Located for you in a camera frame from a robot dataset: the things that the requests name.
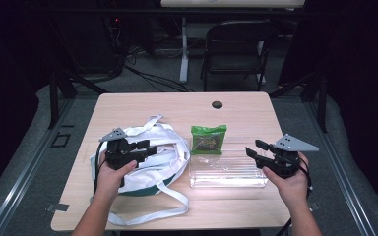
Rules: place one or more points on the person's right hand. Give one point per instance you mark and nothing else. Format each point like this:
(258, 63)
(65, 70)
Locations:
(292, 190)

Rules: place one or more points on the black folding chair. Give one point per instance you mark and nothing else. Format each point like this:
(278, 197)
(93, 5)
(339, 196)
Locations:
(238, 49)

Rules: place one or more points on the person's left hand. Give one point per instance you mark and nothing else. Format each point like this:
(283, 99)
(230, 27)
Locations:
(110, 180)

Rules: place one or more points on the white tote bag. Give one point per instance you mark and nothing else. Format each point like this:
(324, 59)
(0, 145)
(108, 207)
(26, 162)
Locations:
(157, 164)

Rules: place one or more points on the aluminium floor rail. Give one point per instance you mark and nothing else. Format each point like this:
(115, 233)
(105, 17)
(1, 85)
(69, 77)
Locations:
(341, 170)
(23, 170)

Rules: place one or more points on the green snack packet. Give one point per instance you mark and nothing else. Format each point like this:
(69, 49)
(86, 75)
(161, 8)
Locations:
(208, 139)

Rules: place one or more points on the grey tape piece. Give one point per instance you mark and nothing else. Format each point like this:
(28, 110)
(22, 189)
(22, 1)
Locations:
(315, 206)
(58, 207)

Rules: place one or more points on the white desk top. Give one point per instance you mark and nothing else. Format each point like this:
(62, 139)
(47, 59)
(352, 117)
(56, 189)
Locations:
(231, 3)

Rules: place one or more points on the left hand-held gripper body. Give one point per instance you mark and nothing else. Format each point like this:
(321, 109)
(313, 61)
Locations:
(119, 154)

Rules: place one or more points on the black metal stand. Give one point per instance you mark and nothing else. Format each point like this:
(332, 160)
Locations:
(59, 88)
(318, 95)

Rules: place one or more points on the white desk leg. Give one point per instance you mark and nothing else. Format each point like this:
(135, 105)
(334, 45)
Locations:
(184, 55)

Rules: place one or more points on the clear plastic tray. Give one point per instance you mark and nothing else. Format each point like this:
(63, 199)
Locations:
(226, 170)

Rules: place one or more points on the dark equipment with red light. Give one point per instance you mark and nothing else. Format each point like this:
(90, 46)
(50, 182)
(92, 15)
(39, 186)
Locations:
(111, 39)

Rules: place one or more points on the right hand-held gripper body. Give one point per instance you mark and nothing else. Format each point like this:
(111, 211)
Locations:
(283, 162)

